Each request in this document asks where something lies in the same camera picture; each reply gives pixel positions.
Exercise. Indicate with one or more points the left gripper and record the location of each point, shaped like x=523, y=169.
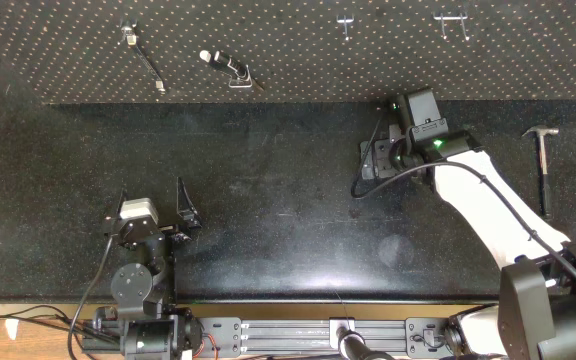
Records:
x=128, y=232

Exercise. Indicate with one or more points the wrench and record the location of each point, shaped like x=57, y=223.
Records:
x=145, y=59

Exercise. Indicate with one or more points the black and white pliers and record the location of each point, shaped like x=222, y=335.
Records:
x=228, y=62

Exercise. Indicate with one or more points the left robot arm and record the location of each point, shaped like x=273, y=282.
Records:
x=130, y=285

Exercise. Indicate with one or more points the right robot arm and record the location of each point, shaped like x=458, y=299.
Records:
x=488, y=210

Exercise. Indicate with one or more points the black pegboard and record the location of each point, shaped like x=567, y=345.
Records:
x=318, y=60

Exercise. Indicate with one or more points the white paper tag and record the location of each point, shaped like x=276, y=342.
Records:
x=12, y=329

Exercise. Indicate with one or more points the hammer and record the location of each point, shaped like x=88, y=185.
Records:
x=543, y=160

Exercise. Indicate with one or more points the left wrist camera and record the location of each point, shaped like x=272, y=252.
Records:
x=139, y=210

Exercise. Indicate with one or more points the mounting rail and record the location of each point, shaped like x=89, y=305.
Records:
x=288, y=335

